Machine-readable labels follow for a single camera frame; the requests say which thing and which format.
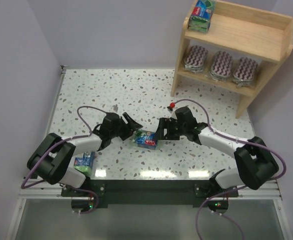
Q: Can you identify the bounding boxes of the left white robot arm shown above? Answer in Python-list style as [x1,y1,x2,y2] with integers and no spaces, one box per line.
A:
[26,112,143,188]

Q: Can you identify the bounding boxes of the wooden two-tier shelf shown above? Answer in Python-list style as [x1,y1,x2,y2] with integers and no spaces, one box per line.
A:
[170,0,293,119]

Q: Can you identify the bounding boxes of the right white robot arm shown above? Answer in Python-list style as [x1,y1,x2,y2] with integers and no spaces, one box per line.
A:
[154,106,279,195]

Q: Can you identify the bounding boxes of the purple zigzag sponge pack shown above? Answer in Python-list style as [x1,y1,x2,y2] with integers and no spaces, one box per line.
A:
[184,45,208,74]
[232,57,259,88]
[209,50,233,81]

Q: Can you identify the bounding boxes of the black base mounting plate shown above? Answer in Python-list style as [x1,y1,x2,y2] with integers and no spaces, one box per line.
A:
[60,178,240,209]

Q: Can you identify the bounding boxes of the aluminium frame rail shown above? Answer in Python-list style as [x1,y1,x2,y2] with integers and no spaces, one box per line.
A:
[20,65,68,190]

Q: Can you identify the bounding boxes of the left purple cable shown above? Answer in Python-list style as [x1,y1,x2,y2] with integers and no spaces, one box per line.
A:
[20,106,105,216]

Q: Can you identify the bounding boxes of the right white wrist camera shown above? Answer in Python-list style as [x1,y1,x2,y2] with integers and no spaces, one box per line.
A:
[167,102,176,112]

